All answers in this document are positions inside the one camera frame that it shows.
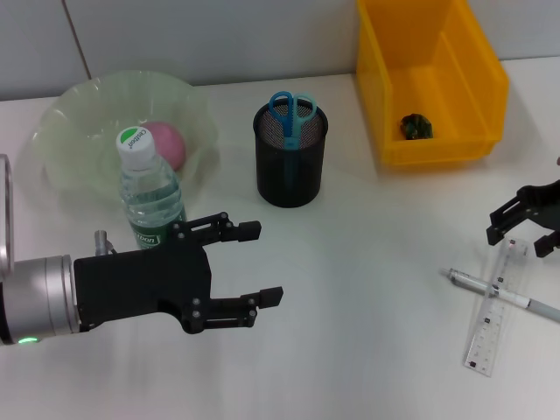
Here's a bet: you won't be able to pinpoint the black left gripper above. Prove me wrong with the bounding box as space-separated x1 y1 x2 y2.
73 213 284 336

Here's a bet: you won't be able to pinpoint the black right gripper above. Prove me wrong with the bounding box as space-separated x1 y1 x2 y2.
486 178 560 260

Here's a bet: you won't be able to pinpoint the clear green-label water bottle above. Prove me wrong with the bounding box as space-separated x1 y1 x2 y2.
115 126 189 251

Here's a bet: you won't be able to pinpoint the blue scissors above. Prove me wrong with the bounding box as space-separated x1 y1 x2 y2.
268 91 319 192

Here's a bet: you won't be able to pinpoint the pink peach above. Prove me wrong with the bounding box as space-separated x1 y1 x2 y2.
142 121 186 172

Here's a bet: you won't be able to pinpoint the green plastic wrapper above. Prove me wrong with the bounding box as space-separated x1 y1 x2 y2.
400 112 435 141

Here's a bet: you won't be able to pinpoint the grey white pen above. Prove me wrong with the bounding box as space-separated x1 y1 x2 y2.
439 267 560 325

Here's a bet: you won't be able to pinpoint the black mesh pen cup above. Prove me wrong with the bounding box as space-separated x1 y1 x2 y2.
252 98 329 209

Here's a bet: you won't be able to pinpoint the clear plastic ruler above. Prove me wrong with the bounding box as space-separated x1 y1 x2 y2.
463 238 530 378

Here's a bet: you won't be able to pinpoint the pale green glass fruit plate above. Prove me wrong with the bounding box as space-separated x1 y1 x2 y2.
31 69 220 207

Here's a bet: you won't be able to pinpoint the yellow plastic bin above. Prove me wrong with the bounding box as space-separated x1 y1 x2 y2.
354 0 510 168

